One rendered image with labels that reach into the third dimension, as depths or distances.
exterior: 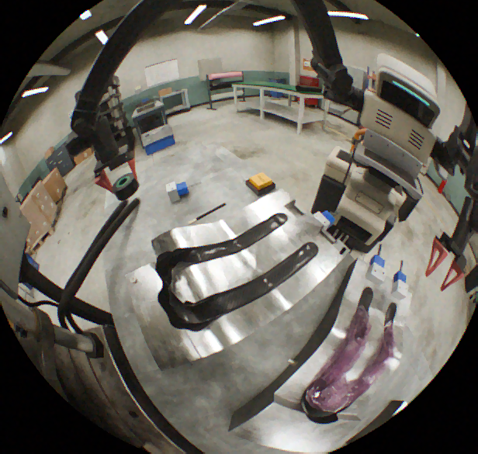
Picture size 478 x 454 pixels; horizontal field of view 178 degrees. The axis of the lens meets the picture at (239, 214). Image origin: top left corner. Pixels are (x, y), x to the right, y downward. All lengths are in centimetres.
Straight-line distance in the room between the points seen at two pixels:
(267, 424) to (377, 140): 71
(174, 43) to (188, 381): 702
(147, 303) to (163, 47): 672
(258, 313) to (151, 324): 23
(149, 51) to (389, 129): 660
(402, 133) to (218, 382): 79
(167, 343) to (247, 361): 17
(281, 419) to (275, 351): 19
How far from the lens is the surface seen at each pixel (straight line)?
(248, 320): 29
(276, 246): 37
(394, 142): 59
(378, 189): 68
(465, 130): 56
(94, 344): 59
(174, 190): 62
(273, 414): 35
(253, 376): 42
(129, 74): 656
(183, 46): 683
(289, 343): 42
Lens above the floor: 121
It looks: 49 degrees down
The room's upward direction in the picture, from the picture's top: 5 degrees counter-clockwise
